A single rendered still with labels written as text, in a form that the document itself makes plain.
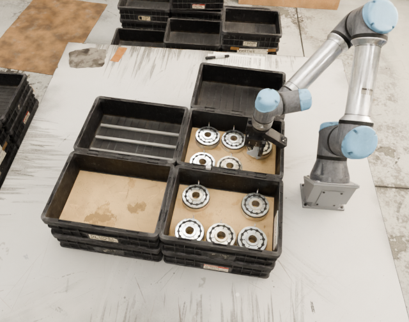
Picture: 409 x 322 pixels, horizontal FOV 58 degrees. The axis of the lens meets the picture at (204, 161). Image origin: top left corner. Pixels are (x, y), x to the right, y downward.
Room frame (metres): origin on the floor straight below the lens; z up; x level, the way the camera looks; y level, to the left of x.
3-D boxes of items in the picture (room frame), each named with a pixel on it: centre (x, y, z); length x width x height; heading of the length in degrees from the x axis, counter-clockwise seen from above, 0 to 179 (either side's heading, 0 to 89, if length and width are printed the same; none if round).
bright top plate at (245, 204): (0.68, -0.19, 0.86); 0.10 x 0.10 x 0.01
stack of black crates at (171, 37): (2.29, 0.12, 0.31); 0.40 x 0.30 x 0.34; 89
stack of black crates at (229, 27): (2.28, -0.28, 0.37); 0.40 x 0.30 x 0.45; 89
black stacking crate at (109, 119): (0.97, 0.29, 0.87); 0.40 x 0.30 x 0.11; 84
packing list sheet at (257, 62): (1.66, -0.15, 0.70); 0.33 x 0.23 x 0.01; 89
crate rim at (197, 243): (0.63, -0.08, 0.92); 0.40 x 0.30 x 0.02; 84
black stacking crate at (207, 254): (0.63, -0.08, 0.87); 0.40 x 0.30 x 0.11; 84
